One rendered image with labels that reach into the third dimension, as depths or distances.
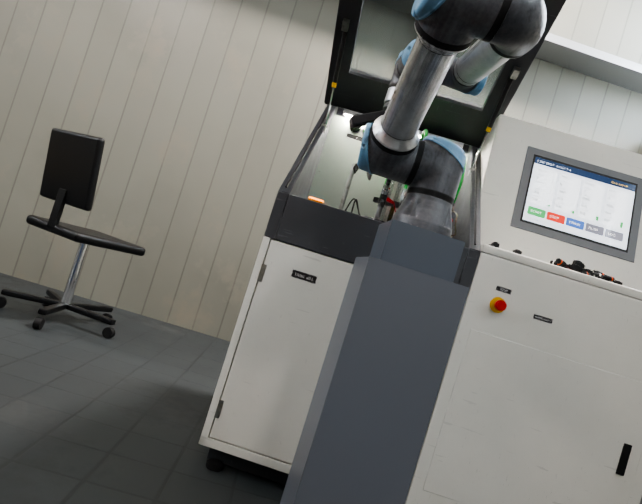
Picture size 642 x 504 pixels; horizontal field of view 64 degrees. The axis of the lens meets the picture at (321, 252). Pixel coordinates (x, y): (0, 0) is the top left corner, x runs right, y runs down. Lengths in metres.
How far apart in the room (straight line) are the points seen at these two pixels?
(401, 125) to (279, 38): 3.24
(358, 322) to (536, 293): 0.81
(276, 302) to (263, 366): 0.21
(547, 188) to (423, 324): 1.11
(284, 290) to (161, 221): 2.52
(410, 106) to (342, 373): 0.60
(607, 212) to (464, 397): 0.93
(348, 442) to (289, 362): 0.58
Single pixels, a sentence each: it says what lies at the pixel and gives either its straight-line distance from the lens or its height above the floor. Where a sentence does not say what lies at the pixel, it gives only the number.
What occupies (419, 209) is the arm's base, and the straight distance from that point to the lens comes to 1.24.
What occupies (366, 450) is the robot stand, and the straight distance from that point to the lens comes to 1.23.
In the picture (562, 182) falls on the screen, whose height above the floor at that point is 1.34.
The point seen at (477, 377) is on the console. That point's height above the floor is 0.56.
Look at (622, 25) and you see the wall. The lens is 5.20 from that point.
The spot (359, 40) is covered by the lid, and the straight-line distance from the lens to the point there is 2.18.
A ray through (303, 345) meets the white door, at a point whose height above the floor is 0.48.
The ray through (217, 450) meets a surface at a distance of 1.91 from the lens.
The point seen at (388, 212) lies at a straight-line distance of 2.25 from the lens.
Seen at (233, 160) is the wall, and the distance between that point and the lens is 4.09.
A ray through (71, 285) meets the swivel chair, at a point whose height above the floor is 0.22.
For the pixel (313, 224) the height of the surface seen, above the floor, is 0.87.
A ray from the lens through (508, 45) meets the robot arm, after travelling 1.06.
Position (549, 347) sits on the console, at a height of 0.72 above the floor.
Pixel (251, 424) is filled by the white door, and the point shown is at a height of 0.19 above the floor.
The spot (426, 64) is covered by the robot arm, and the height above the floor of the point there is 1.18.
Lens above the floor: 0.74
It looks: 2 degrees up
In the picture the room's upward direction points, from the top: 17 degrees clockwise
